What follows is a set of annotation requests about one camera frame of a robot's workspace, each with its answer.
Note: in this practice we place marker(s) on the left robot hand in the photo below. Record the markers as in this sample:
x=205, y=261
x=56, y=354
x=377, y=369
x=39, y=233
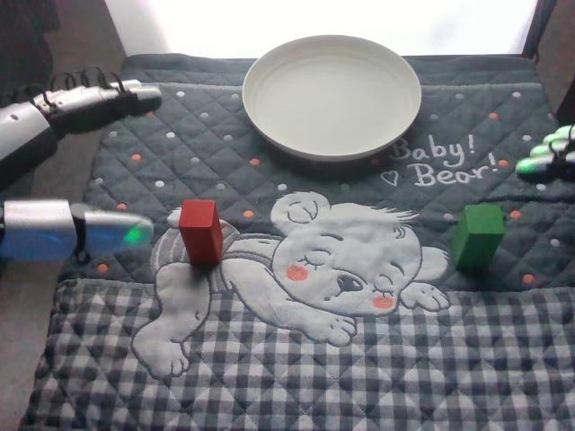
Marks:
x=27, y=130

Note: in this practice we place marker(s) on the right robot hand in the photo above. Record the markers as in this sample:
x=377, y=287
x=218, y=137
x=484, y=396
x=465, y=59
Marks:
x=545, y=157

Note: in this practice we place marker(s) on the green rectangular block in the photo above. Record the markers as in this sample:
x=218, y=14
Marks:
x=476, y=240

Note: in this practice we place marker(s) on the red rectangular block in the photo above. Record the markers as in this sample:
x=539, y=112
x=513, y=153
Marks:
x=200, y=231

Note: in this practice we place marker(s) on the white round plate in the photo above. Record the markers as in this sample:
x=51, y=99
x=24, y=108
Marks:
x=331, y=96

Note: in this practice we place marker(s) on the grey quilt with bear print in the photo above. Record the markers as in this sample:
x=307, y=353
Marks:
x=287, y=368

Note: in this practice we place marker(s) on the dark frame post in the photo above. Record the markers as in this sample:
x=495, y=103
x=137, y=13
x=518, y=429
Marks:
x=534, y=27

